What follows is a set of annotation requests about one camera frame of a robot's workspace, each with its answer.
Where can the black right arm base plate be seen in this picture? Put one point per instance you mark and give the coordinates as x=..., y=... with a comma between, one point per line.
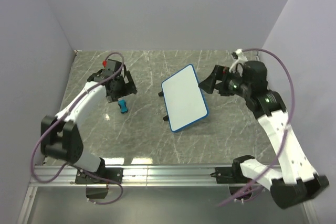
x=227, y=174

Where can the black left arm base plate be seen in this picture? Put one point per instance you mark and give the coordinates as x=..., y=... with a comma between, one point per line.
x=108, y=175

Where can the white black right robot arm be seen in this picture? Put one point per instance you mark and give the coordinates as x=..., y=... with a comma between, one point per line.
x=297, y=181

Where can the blue framed whiteboard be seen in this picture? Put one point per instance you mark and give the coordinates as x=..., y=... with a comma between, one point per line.
x=184, y=101

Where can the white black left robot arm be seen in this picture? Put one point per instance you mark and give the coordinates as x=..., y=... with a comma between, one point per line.
x=60, y=137

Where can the blue black whiteboard eraser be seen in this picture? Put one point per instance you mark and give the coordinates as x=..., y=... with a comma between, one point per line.
x=123, y=106

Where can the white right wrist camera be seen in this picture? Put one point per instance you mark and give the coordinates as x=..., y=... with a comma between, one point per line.
x=238, y=57

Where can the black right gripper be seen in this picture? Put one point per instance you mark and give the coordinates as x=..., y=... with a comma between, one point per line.
x=222, y=73

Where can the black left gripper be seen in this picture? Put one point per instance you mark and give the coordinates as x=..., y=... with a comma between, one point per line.
x=129, y=88

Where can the aluminium front rail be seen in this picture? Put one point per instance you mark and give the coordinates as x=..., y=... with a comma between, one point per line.
x=147, y=176

